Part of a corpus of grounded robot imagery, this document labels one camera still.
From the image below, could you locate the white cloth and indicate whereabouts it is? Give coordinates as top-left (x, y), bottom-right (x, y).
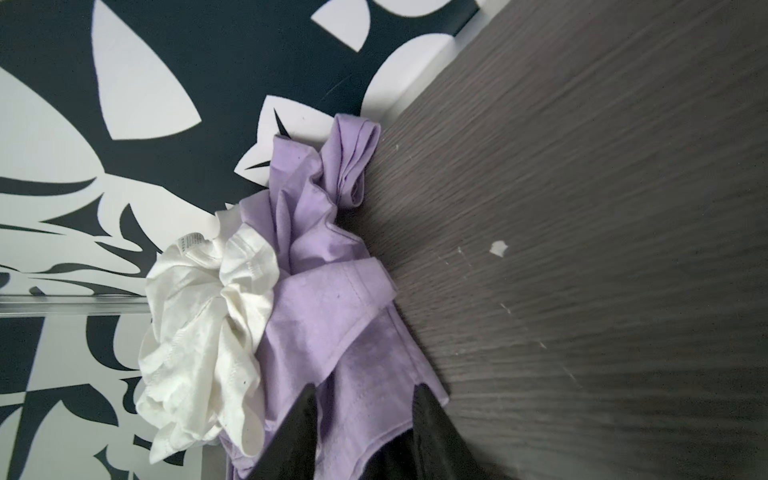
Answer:
top-left (136, 207), bottom-right (280, 464)

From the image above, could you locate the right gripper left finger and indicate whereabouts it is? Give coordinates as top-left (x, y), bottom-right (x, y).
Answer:
top-left (247, 384), bottom-right (318, 480)

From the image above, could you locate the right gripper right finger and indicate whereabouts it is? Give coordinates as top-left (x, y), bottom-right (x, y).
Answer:
top-left (412, 384), bottom-right (490, 480)

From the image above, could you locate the purple cloth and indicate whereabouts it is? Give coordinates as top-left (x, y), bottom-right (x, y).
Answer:
top-left (239, 115), bottom-right (448, 479)

